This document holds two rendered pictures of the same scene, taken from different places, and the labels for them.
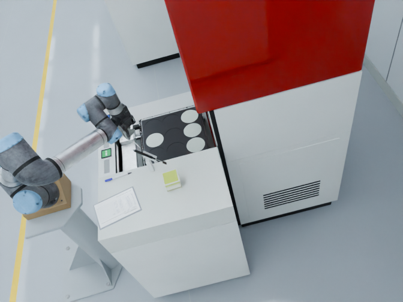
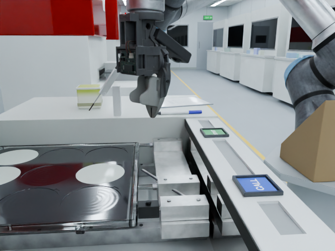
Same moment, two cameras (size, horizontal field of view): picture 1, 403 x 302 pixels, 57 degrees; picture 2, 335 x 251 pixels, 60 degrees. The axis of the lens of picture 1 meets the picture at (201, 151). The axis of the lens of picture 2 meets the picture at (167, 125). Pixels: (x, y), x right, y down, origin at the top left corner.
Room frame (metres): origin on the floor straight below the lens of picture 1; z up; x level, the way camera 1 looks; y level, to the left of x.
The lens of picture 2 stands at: (1.97, 0.29, 1.16)
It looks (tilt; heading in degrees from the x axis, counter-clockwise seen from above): 16 degrees down; 172
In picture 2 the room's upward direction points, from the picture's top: straight up
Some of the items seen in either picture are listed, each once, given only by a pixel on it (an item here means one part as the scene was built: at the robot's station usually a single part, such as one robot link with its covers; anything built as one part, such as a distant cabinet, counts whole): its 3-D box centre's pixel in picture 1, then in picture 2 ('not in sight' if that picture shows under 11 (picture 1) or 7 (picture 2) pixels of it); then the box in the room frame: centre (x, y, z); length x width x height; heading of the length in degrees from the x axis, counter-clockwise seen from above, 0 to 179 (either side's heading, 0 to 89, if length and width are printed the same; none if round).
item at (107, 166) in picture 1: (110, 144); (228, 187); (1.47, 0.48, 0.89); 0.55 x 0.09 x 0.14; 177
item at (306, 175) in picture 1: (267, 138); not in sight; (1.55, -0.45, 0.41); 0.82 x 0.70 x 0.82; 177
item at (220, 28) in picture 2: not in sight; (224, 48); (-9.49, 4.21, 1.00); 1.80 x 1.08 x 2.00; 177
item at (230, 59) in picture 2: not in sight; (243, 49); (-7.29, 4.08, 1.00); 1.80 x 1.08 x 2.00; 177
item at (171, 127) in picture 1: (173, 135); (47, 176); (1.39, 0.12, 0.90); 0.34 x 0.34 x 0.01; 86
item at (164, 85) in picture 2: not in sight; (159, 75); (1.37, 0.36, 1.10); 0.05 x 0.02 x 0.09; 34
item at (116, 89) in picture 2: (151, 160); (110, 91); (1.15, 0.25, 1.03); 0.06 x 0.04 x 0.13; 87
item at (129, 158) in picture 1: (129, 153); (173, 181); (1.39, 0.39, 0.87); 0.36 x 0.08 x 0.03; 177
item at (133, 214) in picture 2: (142, 144); (135, 173); (1.40, 0.30, 0.90); 0.38 x 0.01 x 0.01; 177
